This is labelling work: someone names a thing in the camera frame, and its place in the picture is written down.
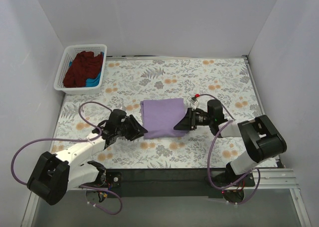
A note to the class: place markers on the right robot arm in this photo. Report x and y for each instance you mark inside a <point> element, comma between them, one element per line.
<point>260,137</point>

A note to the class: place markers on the floral patterned table mat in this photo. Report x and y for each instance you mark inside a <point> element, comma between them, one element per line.
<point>127,83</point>

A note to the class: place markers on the purple t shirt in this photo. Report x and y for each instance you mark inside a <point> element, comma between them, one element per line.
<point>160,116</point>

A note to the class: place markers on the blue t shirt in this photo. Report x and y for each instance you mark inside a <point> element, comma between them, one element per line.
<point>92,82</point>

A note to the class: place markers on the dark red t shirt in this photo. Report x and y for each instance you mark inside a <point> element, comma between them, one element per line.
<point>82,67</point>

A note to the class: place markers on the white plastic laundry basket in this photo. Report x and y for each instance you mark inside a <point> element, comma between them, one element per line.
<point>81,69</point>

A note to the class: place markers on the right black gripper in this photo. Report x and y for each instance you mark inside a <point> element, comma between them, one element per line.
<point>193,118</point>

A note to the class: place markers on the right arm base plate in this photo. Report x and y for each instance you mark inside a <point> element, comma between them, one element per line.
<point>221,179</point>

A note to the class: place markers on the aluminium frame rail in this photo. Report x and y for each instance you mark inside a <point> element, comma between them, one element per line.
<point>191,181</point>

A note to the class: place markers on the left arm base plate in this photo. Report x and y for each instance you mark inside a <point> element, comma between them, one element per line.
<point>112,179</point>

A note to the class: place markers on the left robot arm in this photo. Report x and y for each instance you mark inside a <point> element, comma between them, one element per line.
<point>55,174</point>

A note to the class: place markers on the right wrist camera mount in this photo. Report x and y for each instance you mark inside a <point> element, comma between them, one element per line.
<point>194,101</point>

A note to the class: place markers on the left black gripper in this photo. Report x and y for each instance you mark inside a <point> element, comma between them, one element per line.
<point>130,128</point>

